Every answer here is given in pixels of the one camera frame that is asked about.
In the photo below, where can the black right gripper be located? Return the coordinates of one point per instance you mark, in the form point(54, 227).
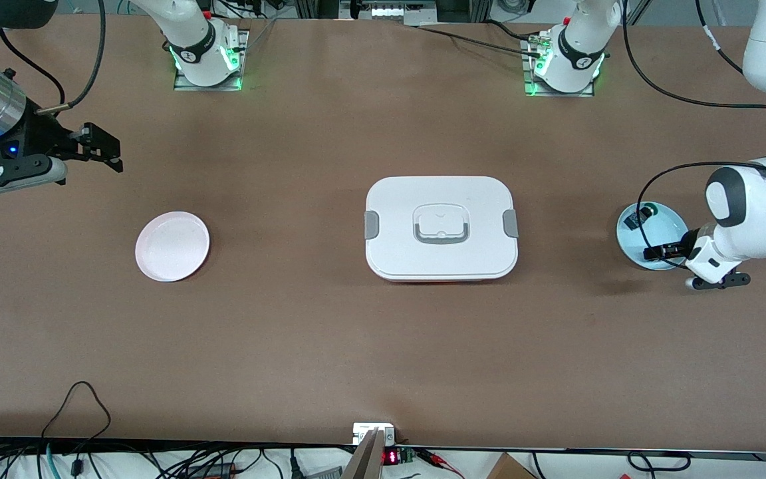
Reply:
point(42, 136)

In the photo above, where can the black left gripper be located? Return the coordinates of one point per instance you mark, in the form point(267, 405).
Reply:
point(681, 251)

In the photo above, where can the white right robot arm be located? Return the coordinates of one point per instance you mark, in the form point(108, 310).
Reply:
point(193, 40)

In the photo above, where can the light blue round plate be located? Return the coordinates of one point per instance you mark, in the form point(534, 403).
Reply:
point(662, 226)

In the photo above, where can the pink round plate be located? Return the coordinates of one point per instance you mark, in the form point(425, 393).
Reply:
point(171, 246)

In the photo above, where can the brown cardboard piece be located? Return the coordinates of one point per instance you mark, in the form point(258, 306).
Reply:
point(509, 469)

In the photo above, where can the white light bar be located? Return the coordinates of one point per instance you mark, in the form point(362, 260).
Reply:
point(396, 10)

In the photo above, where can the red digit display board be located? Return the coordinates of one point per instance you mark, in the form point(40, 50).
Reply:
point(391, 457)

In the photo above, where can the black power adapter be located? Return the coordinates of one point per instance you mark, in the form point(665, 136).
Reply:
point(213, 471)

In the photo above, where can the small white box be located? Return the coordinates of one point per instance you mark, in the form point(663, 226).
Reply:
point(363, 431)

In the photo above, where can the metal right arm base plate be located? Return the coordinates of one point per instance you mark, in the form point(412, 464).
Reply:
point(180, 83)

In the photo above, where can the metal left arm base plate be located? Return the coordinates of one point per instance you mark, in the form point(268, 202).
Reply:
point(582, 93)

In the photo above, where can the grey slanted post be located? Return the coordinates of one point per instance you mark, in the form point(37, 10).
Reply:
point(366, 459)

